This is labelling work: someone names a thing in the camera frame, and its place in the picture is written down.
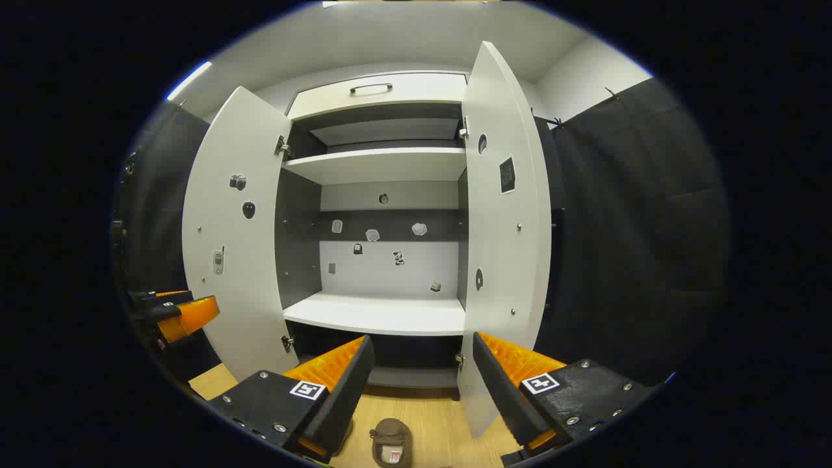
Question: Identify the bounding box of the brown fuzzy shoe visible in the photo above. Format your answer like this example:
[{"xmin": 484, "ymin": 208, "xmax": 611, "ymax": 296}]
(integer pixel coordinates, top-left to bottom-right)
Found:
[{"xmin": 369, "ymin": 418, "xmax": 414, "ymax": 468}]

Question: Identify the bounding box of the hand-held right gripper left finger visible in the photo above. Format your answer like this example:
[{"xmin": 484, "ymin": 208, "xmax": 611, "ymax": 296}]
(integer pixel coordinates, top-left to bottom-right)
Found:
[{"xmin": 207, "ymin": 335, "xmax": 376, "ymax": 462}]

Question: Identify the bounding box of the white shoe cabinet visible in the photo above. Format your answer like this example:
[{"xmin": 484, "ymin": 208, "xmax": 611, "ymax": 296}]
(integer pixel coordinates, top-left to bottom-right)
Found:
[{"xmin": 279, "ymin": 70, "xmax": 470, "ymax": 398}]

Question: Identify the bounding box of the black backdrop cloth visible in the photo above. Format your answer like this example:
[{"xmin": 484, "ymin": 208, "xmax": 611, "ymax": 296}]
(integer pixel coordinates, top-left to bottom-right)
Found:
[
  {"xmin": 533, "ymin": 77, "xmax": 732, "ymax": 384},
  {"xmin": 114, "ymin": 101, "xmax": 209, "ymax": 391}
]

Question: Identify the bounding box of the white cabinet drawer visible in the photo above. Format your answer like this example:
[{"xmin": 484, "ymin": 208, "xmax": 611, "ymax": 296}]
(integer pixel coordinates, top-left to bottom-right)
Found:
[{"xmin": 287, "ymin": 71, "xmax": 469, "ymax": 121}]

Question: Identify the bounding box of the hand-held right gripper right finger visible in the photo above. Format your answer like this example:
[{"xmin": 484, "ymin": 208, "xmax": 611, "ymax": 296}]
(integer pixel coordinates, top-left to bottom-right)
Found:
[{"xmin": 473, "ymin": 331, "xmax": 654, "ymax": 465}]

